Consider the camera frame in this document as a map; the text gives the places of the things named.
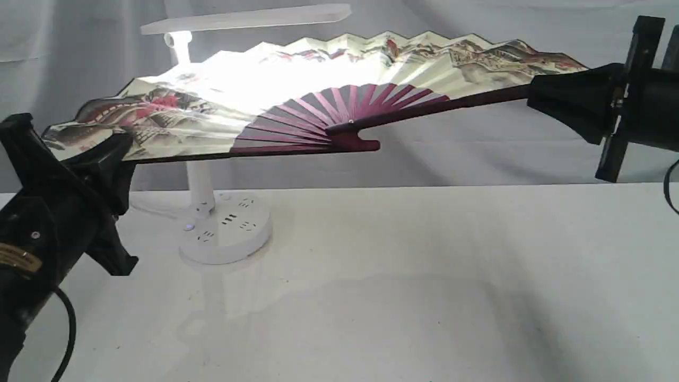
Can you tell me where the white desk lamp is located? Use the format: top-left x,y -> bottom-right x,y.
129,3 -> 352,265

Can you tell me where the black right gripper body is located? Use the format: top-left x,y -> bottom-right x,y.
596,15 -> 678,183

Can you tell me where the painted paper folding fan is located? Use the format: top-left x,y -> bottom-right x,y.
42,31 -> 586,163

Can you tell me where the white power cable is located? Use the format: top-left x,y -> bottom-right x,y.
127,191 -> 186,219

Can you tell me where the grey backdrop cloth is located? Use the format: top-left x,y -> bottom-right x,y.
1,1 -> 678,189

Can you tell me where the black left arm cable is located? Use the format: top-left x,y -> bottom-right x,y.
50,286 -> 77,382

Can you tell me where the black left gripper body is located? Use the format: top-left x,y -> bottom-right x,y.
2,113 -> 138,319

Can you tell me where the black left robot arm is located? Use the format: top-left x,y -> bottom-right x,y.
1,113 -> 138,381

